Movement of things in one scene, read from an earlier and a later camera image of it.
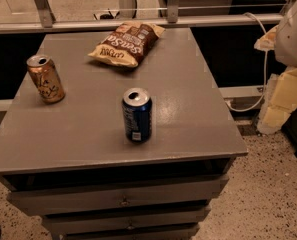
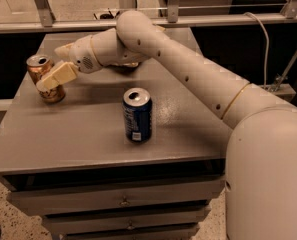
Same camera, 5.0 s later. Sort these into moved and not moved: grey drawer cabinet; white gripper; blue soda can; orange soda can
Moved: white gripper
Not moved: blue soda can; grey drawer cabinet; orange soda can
